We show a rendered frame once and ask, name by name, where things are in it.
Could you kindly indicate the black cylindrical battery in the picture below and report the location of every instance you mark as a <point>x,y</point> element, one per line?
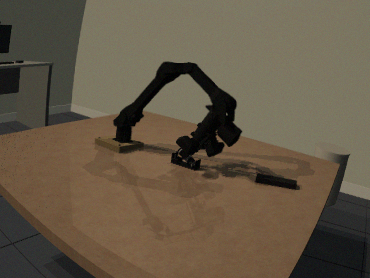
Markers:
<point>189,159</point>

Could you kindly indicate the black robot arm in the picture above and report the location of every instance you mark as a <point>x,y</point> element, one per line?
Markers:
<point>215,120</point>

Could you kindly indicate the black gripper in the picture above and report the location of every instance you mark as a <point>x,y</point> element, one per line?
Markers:
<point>191,145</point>

